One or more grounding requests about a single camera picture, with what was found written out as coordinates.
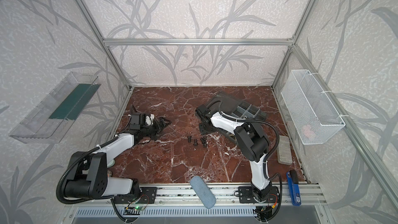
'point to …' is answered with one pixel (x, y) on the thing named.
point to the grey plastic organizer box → (238, 109)
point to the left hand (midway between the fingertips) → (169, 121)
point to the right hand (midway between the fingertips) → (205, 125)
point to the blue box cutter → (294, 186)
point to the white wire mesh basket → (313, 113)
